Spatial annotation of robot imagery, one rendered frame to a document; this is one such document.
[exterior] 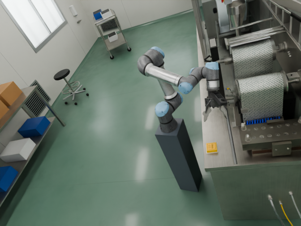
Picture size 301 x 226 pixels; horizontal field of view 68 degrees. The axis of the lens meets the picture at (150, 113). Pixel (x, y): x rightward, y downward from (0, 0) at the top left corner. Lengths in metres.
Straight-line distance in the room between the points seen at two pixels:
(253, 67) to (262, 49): 0.12
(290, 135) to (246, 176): 0.38
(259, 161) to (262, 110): 0.32
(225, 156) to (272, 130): 0.33
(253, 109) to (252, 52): 0.37
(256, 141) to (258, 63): 0.51
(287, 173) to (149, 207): 1.46
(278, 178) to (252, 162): 0.24
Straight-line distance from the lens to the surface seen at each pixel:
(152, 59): 1.61
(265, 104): 1.57
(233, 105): 1.62
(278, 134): 1.56
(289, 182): 1.80
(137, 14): 7.21
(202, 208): 2.46
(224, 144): 1.68
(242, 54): 1.62
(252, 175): 1.67
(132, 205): 2.70
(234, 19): 2.04
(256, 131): 1.57
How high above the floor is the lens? 2.20
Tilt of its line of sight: 38 degrees down
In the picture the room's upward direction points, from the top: 24 degrees counter-clockwise
